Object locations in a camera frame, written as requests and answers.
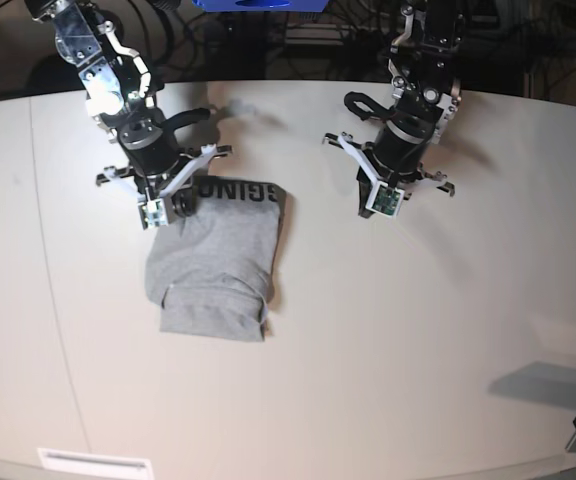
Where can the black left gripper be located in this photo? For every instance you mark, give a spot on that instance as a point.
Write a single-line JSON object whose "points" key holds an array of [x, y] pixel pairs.
{"points": [[396, 154]]}

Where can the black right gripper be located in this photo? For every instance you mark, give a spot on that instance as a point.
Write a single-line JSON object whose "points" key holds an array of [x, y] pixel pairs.
{"points": [[154, 152]]}

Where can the grey T-shirt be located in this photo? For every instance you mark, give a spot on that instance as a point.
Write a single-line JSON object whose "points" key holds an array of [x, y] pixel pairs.
{"points": [[210, 273]]}

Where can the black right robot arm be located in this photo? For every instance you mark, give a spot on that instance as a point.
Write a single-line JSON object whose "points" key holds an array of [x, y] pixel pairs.
{"points": [[121, 97]]}

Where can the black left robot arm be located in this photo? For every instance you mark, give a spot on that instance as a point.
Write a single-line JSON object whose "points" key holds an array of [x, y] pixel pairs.
{"points": [[426, 95]]}

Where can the blue plastic box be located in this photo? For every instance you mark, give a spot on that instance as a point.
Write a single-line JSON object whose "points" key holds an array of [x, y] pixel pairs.
{"points": [[214, 6]]}

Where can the white label strip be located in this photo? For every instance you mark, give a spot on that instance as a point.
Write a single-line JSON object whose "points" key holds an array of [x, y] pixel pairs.
{"points": [[95, 465]]}

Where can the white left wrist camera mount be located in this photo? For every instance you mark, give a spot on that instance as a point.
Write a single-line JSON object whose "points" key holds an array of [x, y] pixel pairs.
{"points": [[386, 199]]}

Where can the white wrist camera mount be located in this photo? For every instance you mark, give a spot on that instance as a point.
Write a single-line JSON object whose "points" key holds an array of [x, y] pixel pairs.
{"points": [[386, 199], [155, 207]]}

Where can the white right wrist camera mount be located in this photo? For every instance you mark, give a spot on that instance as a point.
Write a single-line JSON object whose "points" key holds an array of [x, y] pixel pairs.
{"points": [[155, 207]]}

